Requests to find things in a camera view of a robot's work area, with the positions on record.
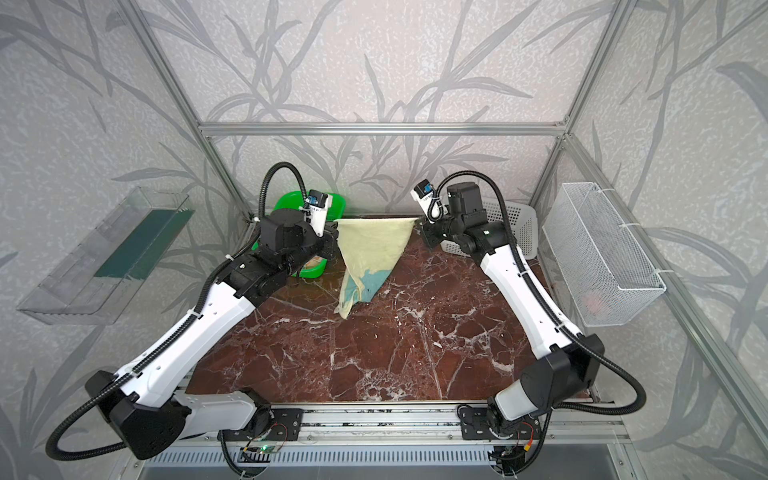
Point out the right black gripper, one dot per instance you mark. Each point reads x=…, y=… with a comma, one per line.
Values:
x=429, y=230

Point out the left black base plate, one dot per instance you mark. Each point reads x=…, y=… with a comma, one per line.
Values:
x=281, y=424

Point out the peach patterned towel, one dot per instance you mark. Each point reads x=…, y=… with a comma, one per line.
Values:
x=314, y=262

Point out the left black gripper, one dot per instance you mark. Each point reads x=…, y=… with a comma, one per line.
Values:
x=327, y=241

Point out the aluminium front rail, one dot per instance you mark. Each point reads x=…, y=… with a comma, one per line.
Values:
x=421, y=423

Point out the aluminium frame crossbar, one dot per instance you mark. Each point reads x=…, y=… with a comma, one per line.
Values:
x=220, y=129

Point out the yellow green towel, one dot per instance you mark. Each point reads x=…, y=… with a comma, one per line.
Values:
x=370, y=250

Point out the white wire mesh basket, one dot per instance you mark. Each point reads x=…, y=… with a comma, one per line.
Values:
x=607, y=273

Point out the green plastic basket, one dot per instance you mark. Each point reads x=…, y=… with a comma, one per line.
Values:
x=301, y=232

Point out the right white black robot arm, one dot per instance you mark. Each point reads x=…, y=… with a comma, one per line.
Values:
x=562, y=368

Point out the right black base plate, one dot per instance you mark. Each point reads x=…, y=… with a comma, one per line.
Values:
x=477, y=424

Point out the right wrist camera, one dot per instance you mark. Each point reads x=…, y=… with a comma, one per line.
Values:
x=424, y=193

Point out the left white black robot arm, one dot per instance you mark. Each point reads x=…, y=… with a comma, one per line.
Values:
x=148, y=412

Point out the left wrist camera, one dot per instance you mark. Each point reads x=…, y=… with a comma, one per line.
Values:
x=316, y=207

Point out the clear plastic wall shelf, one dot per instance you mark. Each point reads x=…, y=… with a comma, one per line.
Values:
x=95, y=282

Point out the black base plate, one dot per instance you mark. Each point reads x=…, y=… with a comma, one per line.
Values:
x=477, y=424
x=281, y=424

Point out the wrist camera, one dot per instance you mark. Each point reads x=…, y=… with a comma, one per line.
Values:
x=424, y=193
x=316, y=207

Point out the white plastic basket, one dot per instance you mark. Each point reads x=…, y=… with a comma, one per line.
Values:
x=523, y=223

